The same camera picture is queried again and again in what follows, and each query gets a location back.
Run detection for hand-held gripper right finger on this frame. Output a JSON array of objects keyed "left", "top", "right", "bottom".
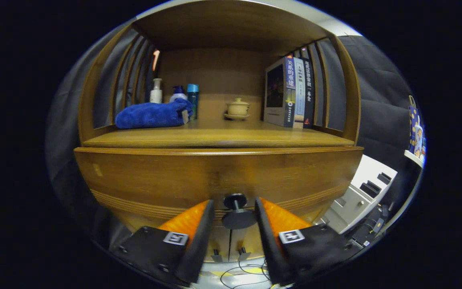
[{"left": 254, "top": 197, "right": 363, "bottom": 286}]

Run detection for wooden countertop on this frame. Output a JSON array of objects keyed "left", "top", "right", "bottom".
[{"left": 82, "top": 118, "right": 355, "bottom": 149}]

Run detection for blue folded towel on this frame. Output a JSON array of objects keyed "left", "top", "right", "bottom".
[{"left": 115, "top": 98, "right": 194, "bottom": 130}]

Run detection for black floor cables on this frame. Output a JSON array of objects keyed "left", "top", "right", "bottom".
[{"left": 219, "top": 259, "right": 274, "bottom": 289}]

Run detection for white round table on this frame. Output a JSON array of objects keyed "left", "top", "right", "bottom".
[{"left": 403, "top": 149, "right": 425, "bottom": 169}]

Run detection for wooden drawer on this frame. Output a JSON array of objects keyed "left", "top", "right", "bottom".
[{"left": 74, "top": 147, "right": 365, "bottom": 237}]

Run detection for black drawer knob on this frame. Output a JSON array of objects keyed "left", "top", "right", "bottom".
[{"left": 221, "top": 193, "right": 258, "bottom": 230}]

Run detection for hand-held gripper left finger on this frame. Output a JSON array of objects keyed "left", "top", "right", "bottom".
[{"left": 111, "top": 199, "right": 216, "bottom": 286}]

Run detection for white pump bottle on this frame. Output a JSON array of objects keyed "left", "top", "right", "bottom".
[{"left": 150, "top": 78, "right": 163, "bottom": 104}]

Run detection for pale spine book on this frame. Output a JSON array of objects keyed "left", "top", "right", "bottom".
[{"left": 293, "top": 56, "right": 306, "bottom": 129}]

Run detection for white blue lotion bottle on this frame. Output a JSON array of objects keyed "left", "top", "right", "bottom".
[{"left": 170, "top": 85, "right": 188, "bottom": 103}]

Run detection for white drawer unit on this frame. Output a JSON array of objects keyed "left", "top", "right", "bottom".
[{"left": 315, "top": 155, "right": 398, "bottom": 234}]

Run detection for blue spine book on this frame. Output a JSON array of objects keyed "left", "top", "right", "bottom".
[{"left": 263, "top": 56, "right": 297, "bottom": 128}]

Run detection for blue gold-dotted paper bag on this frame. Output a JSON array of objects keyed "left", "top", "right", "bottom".
[{"left": 408, "top": 95, "right": 422, "bottom": 155}]

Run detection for teal cylindrical bottle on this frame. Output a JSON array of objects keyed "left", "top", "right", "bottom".
[{"left": 186, "top": 83, "right": 199, "bottom": 120}]

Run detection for yellow black floor tape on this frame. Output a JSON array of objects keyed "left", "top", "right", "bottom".
[{"left": 201, "top": 268, "right": 272, "bottom": 277}]

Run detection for beige lidded teacup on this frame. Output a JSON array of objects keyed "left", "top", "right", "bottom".
[{"left": 224, "top": 98, "right": 251, "bottom": 121}]

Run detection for brown wooden cabinet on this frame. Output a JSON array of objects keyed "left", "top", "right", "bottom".
[{"left": 73, "top": 0, "right": 365, "bottom": 263}]

